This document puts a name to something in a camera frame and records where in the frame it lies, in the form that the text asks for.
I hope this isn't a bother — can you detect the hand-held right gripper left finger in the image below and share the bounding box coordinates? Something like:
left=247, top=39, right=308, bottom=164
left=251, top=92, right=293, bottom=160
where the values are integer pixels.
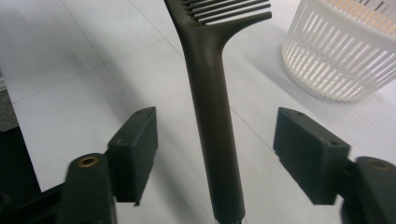
left=106, top=106, right=159, bottom=207

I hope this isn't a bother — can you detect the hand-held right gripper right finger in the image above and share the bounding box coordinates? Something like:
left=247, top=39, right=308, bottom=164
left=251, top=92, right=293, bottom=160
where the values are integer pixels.
left=273, top=106, right=351, bottom=205

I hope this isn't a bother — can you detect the black spatula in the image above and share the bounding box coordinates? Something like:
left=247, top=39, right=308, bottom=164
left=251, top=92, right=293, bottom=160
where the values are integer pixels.
left=163, top=0, right=273, bottom=224

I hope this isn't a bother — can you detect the white plastic basket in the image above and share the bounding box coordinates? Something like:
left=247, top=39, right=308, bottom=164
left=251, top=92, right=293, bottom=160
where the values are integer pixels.
left=281, top=0, right=396, bottom=103

